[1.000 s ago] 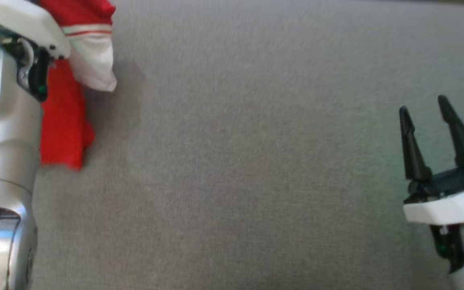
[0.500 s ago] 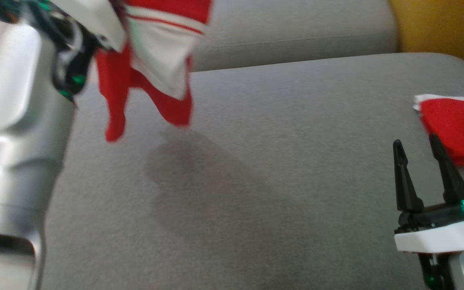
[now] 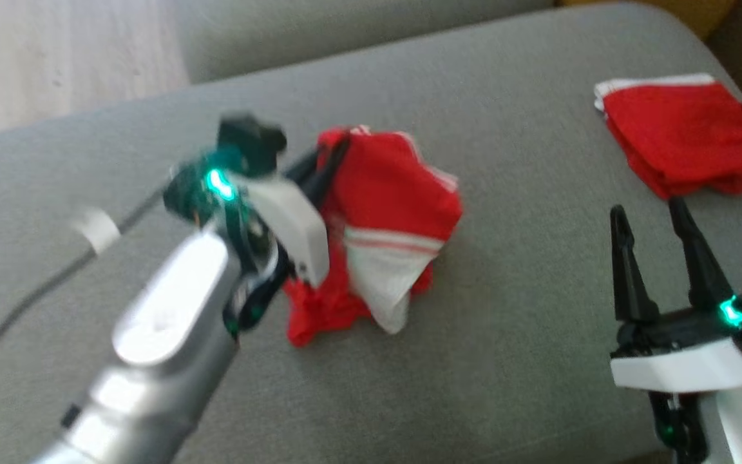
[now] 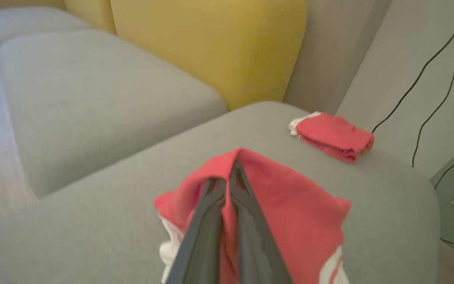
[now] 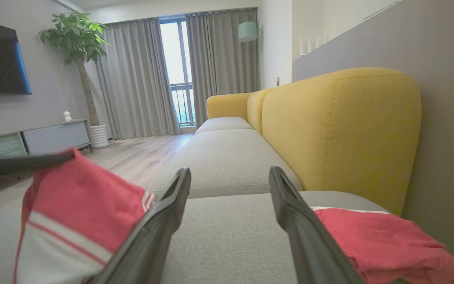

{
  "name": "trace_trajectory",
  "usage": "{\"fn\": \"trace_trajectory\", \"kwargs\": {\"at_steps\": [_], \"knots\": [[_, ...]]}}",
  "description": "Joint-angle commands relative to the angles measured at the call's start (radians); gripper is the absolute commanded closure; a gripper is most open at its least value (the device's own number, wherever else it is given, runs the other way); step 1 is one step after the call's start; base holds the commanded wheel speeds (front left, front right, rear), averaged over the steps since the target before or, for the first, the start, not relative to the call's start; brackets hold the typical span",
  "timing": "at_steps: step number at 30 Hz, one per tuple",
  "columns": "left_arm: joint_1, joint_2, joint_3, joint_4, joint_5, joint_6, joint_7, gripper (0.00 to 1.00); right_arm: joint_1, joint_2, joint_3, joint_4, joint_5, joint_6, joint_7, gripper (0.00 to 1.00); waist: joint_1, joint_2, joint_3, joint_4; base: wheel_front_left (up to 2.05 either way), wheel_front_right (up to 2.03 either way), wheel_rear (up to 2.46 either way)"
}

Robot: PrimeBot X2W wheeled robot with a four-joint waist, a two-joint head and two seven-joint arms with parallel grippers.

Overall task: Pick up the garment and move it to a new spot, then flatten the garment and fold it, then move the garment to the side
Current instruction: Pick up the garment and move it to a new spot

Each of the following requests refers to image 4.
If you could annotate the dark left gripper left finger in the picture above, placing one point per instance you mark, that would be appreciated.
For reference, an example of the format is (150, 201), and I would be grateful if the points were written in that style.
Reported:
(199, 244)

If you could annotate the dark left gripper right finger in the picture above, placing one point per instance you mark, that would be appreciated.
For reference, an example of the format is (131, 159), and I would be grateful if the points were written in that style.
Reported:
(254, 244)

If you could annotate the red white t-shirt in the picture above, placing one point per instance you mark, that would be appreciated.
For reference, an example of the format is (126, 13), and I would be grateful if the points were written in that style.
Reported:
(294, 221)

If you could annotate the red white printed shorts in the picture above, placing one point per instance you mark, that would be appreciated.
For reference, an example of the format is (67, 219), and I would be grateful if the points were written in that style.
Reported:
(333, 136)

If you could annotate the large grey sofa seat cushion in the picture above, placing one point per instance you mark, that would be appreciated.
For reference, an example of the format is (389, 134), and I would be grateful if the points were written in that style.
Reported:
(93, 221)

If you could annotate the wide yellow sofa back cushion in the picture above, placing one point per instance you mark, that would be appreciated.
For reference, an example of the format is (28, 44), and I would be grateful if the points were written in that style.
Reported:
(211, 43)

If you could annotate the narrow yellow sofa back cushion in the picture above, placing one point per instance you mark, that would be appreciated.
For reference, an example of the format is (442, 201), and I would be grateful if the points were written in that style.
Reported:
(91, 12)

